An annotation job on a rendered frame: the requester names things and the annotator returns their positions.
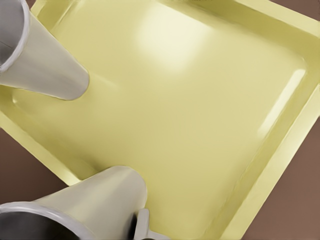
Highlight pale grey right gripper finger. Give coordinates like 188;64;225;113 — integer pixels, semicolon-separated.
133;208;169;240

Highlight white IKEA cup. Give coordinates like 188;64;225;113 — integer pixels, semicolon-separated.
0;164;148;240
0;0;90;102

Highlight pale yellow square tray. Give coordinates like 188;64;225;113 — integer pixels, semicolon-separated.
0;0;320;240

